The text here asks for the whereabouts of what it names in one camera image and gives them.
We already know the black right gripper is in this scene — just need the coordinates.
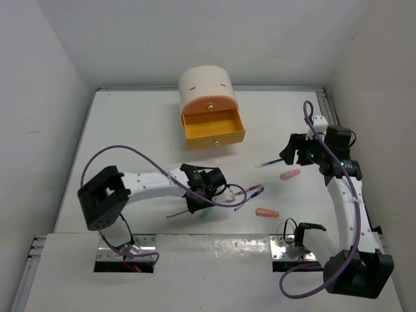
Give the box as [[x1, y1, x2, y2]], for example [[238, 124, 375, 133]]
[[279, 131, 328, 166]]

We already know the red pen dark cap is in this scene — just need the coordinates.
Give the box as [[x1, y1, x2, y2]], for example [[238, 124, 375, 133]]
[[166, 210, 189, 218]]

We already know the blue refill pen clear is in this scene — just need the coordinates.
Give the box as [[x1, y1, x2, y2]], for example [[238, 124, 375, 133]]
[[254, 158, 283, 169]]

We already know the blue gel pen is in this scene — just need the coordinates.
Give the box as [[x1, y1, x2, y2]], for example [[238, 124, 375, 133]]
[[234, 187, 264, 211]]

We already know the pink red gel pen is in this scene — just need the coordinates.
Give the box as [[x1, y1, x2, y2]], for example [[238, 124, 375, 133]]
[[234, 184, 263, 196]]

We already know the yellow drawer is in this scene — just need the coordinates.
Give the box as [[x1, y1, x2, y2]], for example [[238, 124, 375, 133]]
[[182, 109, 246, 150]]

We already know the orange top drawer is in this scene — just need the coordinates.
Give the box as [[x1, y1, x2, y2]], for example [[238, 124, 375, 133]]
[[181, 95, 239, 115]]

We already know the cream drawer cabinet shell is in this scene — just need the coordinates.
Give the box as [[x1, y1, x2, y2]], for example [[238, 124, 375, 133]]
[[178, 66, 236, 110]]

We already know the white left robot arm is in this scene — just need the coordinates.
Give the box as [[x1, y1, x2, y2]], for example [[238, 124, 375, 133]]
[[77, 164, 235, 248]]

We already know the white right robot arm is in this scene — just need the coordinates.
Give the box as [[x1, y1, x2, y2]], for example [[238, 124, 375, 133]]
[[279, 126, 394, 299]]

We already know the green correction tape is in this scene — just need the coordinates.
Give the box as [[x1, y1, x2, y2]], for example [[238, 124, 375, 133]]
[[200, 209, 211, 218]]

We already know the pink correction tape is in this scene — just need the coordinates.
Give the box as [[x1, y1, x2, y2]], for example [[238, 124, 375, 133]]
[[280, 169, 301, 181]]

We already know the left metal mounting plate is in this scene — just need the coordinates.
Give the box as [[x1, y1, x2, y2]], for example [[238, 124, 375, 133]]
[[96, 235, 158, 263]]

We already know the metal mounting plate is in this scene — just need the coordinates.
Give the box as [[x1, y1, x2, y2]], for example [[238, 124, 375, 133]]
[[96, 235, 158, 263], [269, 235, 317, 262]]

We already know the orange correction tape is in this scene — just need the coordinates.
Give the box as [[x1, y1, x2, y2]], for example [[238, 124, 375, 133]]
[[255, 207, 280, 218]]

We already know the white front shelf board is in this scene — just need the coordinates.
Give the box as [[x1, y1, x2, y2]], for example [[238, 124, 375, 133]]
[[25, 233, 402, 311]]

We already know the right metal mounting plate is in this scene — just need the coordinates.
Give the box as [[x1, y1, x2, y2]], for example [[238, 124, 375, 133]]
[[269, 235, 317, 262]]

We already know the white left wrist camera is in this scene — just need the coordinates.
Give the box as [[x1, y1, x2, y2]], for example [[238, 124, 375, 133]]
[[216, 187, 235, 204]]

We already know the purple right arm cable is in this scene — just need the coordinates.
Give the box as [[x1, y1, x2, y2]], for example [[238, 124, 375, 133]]
[[279, 99, 362, 299]]

